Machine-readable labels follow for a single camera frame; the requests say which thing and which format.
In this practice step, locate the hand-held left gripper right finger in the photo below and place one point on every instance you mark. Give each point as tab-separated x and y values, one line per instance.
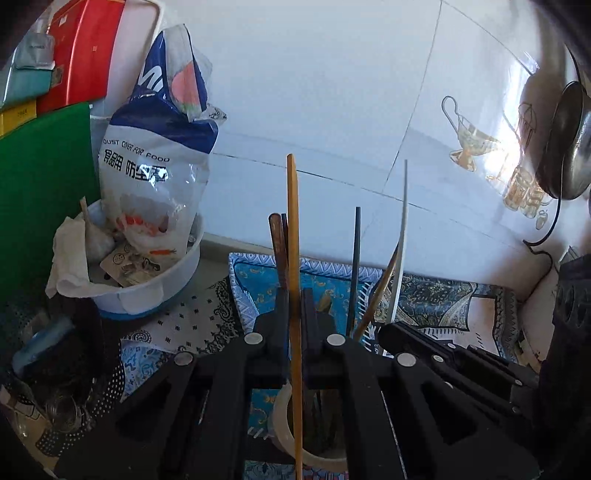
308	332

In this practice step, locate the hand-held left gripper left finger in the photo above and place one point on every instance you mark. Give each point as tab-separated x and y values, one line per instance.
282	332

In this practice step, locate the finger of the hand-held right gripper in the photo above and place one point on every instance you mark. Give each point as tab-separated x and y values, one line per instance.
434	350

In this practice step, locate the dark slate chopstick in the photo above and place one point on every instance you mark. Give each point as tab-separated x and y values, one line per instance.
354	267

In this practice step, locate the curved brown chopstick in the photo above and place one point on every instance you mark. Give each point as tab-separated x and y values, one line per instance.
383	286

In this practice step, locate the orange wooden chopstick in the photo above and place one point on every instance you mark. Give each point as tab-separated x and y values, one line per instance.
293	240

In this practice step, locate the white paper cup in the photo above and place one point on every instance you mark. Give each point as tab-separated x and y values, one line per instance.
281	429

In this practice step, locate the pale thin chopstick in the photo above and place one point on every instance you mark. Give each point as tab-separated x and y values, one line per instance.
400	240

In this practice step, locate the tan wooden utensil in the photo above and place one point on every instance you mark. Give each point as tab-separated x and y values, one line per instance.
324	303

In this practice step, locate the blue patterned mat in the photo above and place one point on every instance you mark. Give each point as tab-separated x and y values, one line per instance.
258	286

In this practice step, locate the dark paisley mat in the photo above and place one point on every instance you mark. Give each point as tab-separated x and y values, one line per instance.
438	295

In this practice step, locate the white black patterned cloth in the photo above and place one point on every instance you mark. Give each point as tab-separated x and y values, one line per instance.
194	318

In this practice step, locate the white and blue basin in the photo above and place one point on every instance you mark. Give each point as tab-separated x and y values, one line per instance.
152	295

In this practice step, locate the pale blue patterned cloth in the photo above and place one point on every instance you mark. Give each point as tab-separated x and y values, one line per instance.
143	364

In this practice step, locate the printed card packet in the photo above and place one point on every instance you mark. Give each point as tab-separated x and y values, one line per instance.
131	267

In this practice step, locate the black plastic bag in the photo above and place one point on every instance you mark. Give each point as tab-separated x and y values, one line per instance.
92	341

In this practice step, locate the garlic bulb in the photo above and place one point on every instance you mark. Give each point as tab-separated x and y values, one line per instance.
97	240

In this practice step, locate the printed plastic bag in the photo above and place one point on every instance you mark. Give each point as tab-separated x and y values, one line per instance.
157	152

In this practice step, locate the hanging metal pot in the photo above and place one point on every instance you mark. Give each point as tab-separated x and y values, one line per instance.
570	147

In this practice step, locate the white paper towel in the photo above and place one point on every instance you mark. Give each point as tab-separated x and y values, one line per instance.
69	258

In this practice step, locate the clear glass jar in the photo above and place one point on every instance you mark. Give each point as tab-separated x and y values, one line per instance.
67	410

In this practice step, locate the light blue plastic item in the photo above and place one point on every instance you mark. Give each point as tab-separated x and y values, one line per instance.
41	344

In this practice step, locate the perforated metal basket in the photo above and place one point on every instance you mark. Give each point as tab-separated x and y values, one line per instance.
55	443

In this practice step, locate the green board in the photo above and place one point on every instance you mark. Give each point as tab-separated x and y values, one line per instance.
41	194

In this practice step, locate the white plastic board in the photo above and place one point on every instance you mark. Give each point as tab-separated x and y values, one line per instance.
138	27

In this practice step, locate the yellow box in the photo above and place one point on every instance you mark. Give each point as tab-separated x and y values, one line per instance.
16	117

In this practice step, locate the red box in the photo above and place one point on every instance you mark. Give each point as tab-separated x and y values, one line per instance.
83	50

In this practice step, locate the teal box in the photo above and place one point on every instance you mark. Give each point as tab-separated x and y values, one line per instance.
30	69

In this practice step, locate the teaware wall sticker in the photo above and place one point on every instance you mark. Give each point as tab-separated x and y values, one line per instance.
475	143

